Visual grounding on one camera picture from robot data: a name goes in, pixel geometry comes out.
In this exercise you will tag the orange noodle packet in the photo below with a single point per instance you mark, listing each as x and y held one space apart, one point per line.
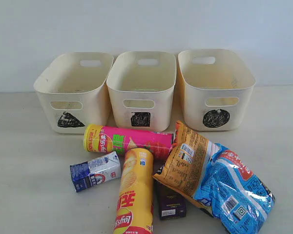
185 166

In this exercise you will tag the blue white milk carton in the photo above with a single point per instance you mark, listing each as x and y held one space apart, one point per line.
94 172

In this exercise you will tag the purple drink carton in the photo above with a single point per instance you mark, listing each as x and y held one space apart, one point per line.
171 205

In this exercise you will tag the yellow Lay's chip can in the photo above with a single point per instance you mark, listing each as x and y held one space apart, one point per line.
134 213

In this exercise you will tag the blue noodle packet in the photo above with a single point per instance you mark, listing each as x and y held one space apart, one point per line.
234 193

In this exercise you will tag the cream bin square mark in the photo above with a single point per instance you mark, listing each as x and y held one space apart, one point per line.
141 86

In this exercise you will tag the pink Lay's chip can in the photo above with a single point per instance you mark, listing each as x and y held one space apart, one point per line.
106 139

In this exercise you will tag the cream bin circle mark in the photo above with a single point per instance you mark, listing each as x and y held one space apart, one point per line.
215 88

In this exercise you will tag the cream bin triangle mark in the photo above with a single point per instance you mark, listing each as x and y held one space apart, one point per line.
73 93

